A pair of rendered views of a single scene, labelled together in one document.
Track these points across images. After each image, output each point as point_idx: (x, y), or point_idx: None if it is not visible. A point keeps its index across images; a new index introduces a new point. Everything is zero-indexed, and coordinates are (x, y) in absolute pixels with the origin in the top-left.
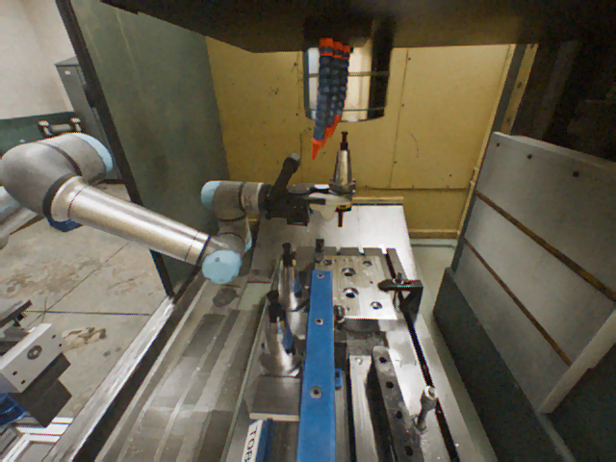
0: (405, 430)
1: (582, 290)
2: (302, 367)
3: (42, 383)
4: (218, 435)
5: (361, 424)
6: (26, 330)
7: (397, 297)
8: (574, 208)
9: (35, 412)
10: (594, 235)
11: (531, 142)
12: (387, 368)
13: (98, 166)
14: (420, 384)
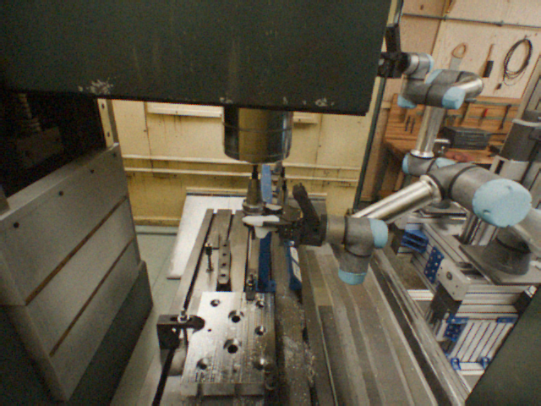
0: (223, 249)
1: (120, 211)
2: (275, 292)
3: (445, 296)
4: (320, 295)
5: (241, 268)
6: (470, 277)
7: (172, 360)
8: (101, 186)
9: (435, 295)
10: (112, 186)
11: (43, 188)
12: (221, 271)
13: (467, 198)
14: (199, 284)
